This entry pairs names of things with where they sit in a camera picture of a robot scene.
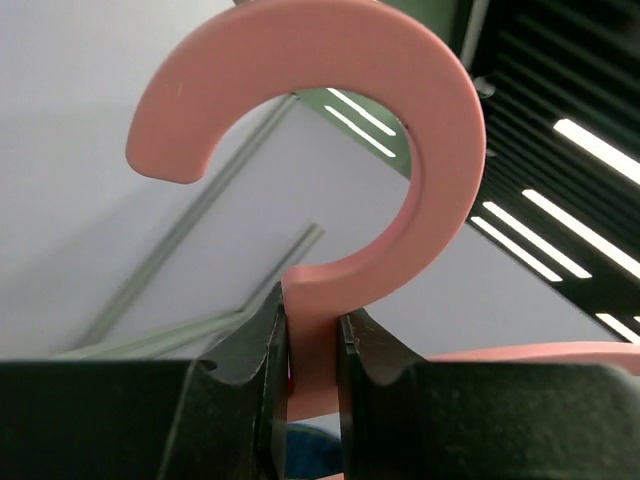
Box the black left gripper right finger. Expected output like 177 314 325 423
337 310 639 479

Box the pink plastic hanger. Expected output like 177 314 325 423
125 0 640 424

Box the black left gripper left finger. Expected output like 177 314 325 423
1 286 288 479

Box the dark blue denim skirt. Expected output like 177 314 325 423
285 423 344 479

